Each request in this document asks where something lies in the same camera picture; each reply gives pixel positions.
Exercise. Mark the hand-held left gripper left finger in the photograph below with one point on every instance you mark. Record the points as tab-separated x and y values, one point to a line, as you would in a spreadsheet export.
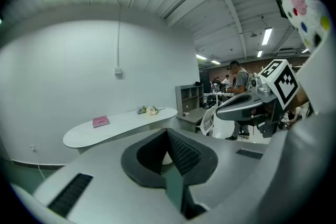
105	178

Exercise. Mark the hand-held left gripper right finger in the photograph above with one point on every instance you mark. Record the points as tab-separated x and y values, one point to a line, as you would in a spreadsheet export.
225	165

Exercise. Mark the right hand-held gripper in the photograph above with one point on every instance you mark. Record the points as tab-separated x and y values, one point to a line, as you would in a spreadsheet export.
284	84

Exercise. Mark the white kidney-shaped table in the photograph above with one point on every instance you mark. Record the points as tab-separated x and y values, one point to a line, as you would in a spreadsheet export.
126	126

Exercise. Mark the person's right forearm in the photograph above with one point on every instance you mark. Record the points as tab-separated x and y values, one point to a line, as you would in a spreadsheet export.
299	98

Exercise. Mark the white office chair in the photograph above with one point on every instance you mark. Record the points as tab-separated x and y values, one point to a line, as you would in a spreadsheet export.
208	120

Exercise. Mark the long ceiling light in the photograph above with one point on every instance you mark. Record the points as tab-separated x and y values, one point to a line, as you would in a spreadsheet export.
267	36
260	53
215	62
305	51
201	57

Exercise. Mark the grey shelf desk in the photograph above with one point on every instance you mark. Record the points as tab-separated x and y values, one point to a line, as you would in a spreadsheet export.
187	102

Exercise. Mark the pink book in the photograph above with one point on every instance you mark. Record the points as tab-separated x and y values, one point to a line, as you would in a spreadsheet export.
101	121

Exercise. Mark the purple artificial flower sprig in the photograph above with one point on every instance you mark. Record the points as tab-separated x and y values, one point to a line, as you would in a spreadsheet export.
141	109

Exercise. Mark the pink artificial flower sprig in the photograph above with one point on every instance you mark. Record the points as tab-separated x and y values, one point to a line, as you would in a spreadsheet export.
152	110

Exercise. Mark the white fuzzy dotted top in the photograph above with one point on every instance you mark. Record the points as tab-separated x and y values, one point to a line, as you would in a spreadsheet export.
302	2

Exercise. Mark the white wall plug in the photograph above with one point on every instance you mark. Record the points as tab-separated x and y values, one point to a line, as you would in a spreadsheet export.
32	148

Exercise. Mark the white wall junction box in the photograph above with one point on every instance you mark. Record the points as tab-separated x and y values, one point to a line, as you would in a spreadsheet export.
118	70

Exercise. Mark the white wall conduit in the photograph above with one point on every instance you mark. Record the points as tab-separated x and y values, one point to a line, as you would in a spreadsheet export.
119	34

